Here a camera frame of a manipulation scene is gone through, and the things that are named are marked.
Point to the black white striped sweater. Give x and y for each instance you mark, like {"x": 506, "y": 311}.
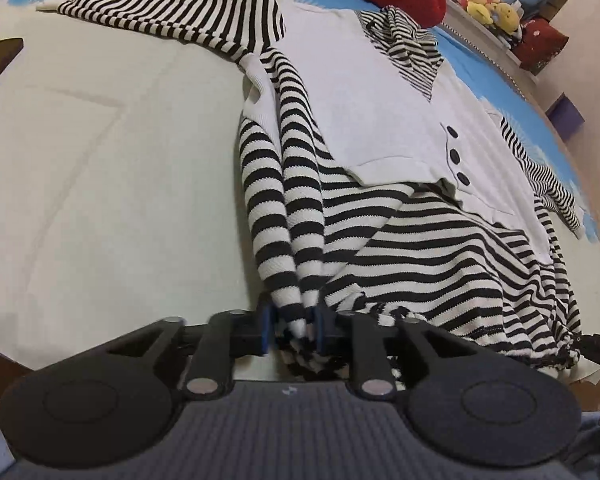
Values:
{"x": 360, "y": 110}

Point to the yellow plush toy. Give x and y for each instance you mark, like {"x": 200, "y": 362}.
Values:
{"x": 480, "y": 5}
{"x": 506, "y": 16}

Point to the person's blue jeans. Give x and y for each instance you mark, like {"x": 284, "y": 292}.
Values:
{"x": 597, "y": 442}

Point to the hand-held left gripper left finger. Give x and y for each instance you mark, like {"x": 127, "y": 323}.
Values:
{"x": 266, "y": 330}

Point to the purple box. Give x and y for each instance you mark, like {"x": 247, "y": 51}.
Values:
{"x": 566, "y": 114}

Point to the blue cream patterned bedspread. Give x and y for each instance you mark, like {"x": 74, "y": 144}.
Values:
{"x": 105, "y": 160}

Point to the dark red dotted bag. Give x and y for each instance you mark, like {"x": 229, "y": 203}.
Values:
{"x": 542, "y": 42}

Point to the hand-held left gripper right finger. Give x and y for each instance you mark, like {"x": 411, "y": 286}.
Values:
{"x": 320, "y": 332}

